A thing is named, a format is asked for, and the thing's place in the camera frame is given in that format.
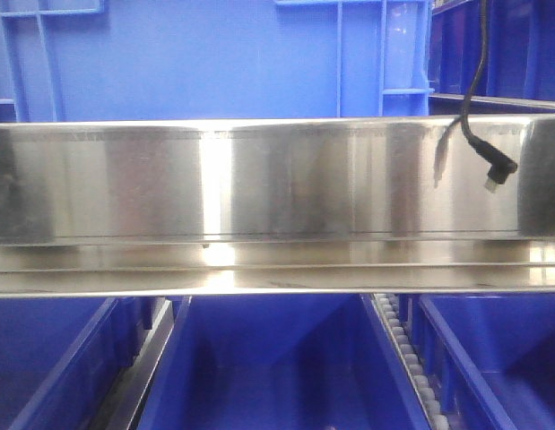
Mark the stainless steel shelf rail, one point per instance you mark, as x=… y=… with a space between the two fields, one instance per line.
x=221 y=207

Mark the dark blue bin upper right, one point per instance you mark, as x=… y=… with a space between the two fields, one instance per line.
x=521 y=50

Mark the dark blue bin lower left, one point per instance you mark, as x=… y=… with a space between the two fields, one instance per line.
x=59 y=357

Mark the dark blue bin lower centre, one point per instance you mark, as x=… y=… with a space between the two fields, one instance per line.
x=313 y=361

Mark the dark blue bin lower right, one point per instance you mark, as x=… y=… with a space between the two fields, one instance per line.
x=490 y=359

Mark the dark blue bin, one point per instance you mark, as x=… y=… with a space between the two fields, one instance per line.
x=59 y=357
x=313 y=361
x=521 y=50
x=490 y=359

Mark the white roller track strip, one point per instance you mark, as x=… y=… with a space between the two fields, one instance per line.
x=387 y=309

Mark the light blue plastic crate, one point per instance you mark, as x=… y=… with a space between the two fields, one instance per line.
x=127 y=60

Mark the steel divider rail lower left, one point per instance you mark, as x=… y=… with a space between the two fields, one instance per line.
x=123 y=406

